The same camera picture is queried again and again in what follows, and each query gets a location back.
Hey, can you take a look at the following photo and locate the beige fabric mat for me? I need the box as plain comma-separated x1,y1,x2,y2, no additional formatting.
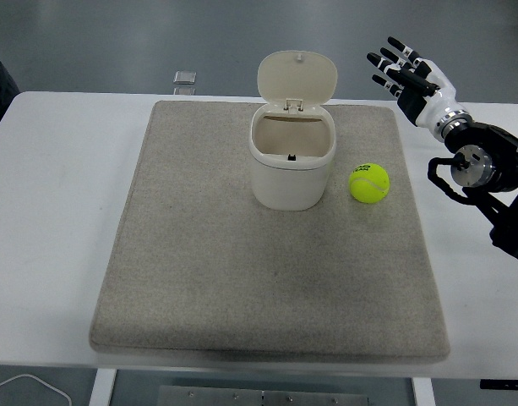
88,99,451,364

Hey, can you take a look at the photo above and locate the yellow tennis ball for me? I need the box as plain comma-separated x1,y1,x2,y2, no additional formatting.
348,162,390,206

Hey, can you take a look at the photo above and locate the white cable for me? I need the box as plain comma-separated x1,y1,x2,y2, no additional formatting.
0,373,73,406

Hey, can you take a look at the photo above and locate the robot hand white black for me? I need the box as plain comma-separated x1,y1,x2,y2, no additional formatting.
367,36,461,129

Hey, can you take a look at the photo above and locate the white table leg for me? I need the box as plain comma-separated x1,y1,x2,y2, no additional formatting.
412,376,436,406
89,368,117,406

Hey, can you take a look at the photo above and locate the grey metal plate with screws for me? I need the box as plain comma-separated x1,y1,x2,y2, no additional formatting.
156,384,372,406

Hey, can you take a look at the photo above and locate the cream lidded bin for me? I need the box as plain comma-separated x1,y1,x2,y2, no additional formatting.
248,49,340,211

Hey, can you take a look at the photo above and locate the black table control panel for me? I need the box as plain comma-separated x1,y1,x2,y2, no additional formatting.
479,379,518,391

